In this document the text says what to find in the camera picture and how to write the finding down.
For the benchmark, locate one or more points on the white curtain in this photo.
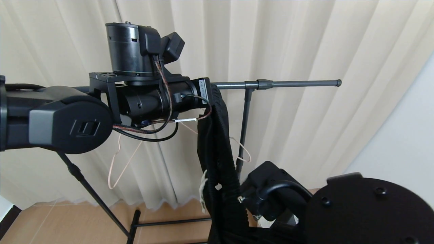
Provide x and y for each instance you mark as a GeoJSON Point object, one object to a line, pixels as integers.
{"type": "Point", "coordinates": [305, 34]}

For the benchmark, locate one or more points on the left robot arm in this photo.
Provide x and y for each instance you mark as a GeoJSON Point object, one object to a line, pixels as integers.
{"type": "Point", "coordinates": [67, 118]}

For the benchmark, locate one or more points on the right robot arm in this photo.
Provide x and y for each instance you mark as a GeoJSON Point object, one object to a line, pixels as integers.
{"type": "Point", "coordinates": [366, 210]}

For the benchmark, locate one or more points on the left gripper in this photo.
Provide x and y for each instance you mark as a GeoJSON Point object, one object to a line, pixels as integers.
{"type": "Point", "coordinates": [142, 103]}

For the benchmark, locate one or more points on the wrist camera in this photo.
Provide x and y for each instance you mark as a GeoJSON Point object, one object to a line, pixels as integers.
{"type": "Point", "coordinates": [173, 47]}
{"type": "Point", "coordinates": [264, 176]}

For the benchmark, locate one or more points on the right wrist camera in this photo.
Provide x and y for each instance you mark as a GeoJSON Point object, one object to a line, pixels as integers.
{"type": "Point", "coordinates": [264, 176]}

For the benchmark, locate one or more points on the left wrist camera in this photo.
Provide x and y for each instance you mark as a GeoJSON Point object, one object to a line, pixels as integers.
{"type": "Point", "coordinates": [173, 47]}

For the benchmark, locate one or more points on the black shorts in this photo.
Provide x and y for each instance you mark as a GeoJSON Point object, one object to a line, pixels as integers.
{"type": "Point", "coordinates": [217, 152]}

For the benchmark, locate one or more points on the pink clothes hanger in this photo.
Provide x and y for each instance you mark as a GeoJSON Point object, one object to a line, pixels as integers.
{"type": "Point", "coordinates": [250, 155]}
{"type": "Point", "coordinates": [109, 178]}

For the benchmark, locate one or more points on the black clothes rack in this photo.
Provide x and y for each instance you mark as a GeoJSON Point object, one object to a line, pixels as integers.
{"type": "Point", "coordinates": [298, 83]}

